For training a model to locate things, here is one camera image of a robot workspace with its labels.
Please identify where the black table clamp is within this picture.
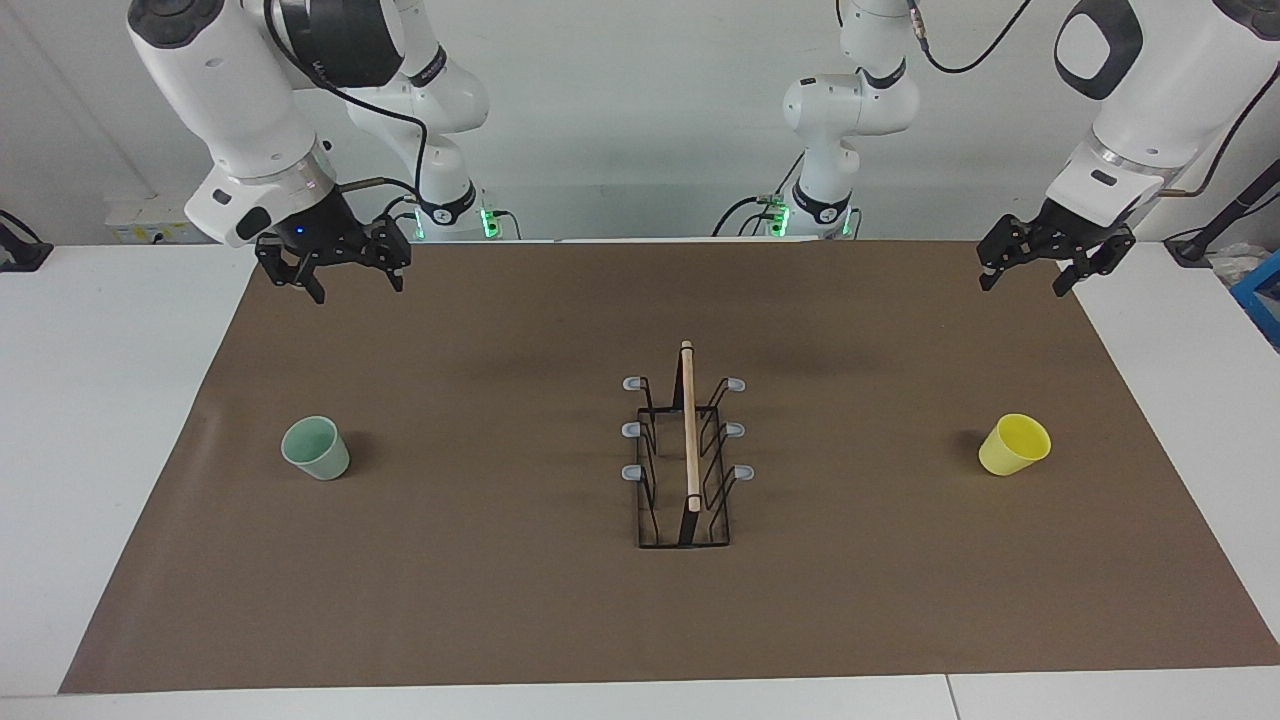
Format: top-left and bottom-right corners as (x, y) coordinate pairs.
(0, 210), (54, 273)

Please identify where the white power strip box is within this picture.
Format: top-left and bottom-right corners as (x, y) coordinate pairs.
(105, 195), (216, 246)

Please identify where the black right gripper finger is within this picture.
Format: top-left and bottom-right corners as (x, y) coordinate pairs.
(368, 215), (413, 293)
(255, 240), (326, 304)

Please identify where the brown table mat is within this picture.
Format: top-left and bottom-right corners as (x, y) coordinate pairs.
(58, 238), (1280, 695)

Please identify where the yellow cup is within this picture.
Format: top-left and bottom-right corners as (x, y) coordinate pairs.
(978, 413), (1053, 478)

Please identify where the pale green cup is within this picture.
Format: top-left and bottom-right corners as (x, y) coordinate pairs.
(281, 415), (351, 482)

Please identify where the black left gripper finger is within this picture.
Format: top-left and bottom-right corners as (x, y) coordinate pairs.
(1052, 228), (1136, 298)
(978, 215), (1036, 293)

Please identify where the crumpled clear plastic bag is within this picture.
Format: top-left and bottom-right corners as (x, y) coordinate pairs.
(1208, 243), (1271, 291)

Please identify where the black base cable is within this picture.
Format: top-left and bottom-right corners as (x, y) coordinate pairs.
(712, 195), (776, 238)

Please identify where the blue box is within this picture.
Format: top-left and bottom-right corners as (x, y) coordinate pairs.
(1232, 250), (1280, 351)

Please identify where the black wire cup rack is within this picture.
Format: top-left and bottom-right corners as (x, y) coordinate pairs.
(621, 340), (756, 550)

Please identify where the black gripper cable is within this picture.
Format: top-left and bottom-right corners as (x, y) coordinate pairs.
(262, 0), (433, 206)
(905, 0), (1280, 201)

